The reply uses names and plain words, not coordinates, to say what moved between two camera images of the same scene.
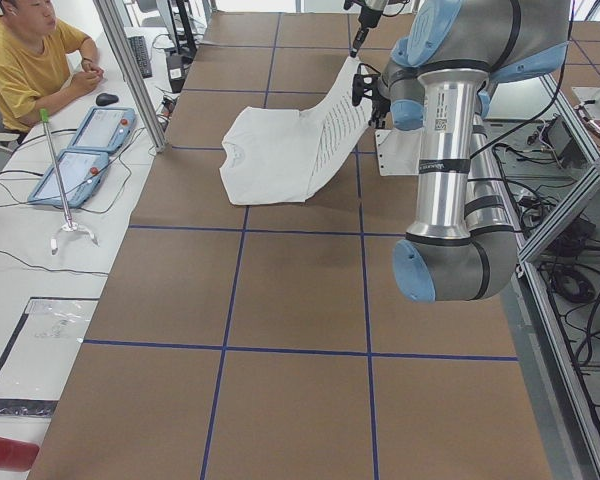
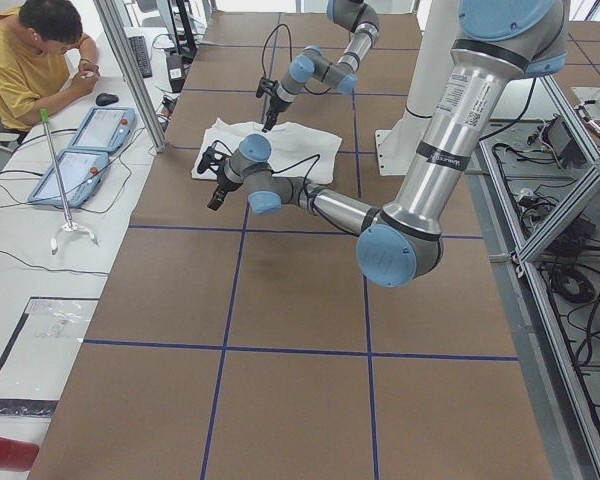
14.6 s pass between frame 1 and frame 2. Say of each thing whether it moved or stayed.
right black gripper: moved
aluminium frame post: stayed
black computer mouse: stayed
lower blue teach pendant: stayed
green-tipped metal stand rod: stayed
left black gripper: moved
